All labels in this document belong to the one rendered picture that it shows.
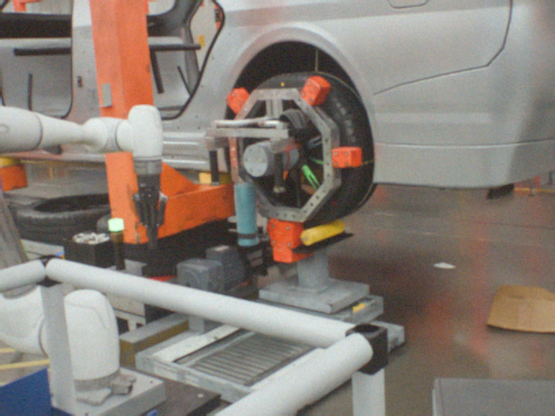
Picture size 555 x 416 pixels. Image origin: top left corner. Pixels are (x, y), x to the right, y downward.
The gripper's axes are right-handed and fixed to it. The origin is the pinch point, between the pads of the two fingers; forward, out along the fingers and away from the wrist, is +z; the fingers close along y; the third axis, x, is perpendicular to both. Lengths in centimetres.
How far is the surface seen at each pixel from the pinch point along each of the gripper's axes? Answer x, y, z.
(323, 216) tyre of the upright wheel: 87, 24, 9
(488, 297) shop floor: 174, 79, 65
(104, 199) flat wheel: 157, -144, 21
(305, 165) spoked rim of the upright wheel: 91, 15, -12
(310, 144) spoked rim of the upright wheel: 90, 18, -21
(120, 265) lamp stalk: 38, -43, 23
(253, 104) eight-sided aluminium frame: 85, -5, -38
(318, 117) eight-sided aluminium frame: 77, 27, -33
